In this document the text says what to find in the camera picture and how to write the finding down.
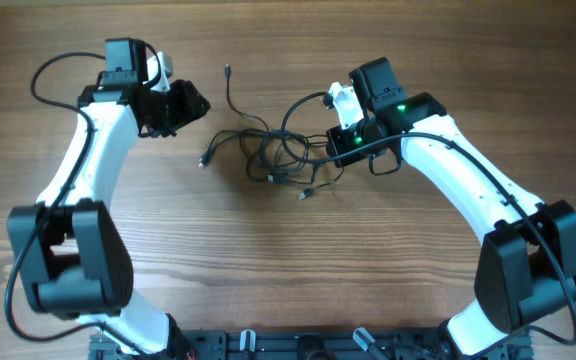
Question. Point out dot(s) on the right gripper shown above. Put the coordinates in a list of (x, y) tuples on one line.
[(337, 138)]

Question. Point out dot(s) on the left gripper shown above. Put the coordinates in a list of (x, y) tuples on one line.
[(190, 108)]

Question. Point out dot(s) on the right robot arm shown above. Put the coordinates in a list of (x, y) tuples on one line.
[(527, 263)]

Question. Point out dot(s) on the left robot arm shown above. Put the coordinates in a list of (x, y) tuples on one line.
[(70, 259)]

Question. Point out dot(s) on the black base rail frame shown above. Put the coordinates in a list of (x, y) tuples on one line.
[(399, 344)]

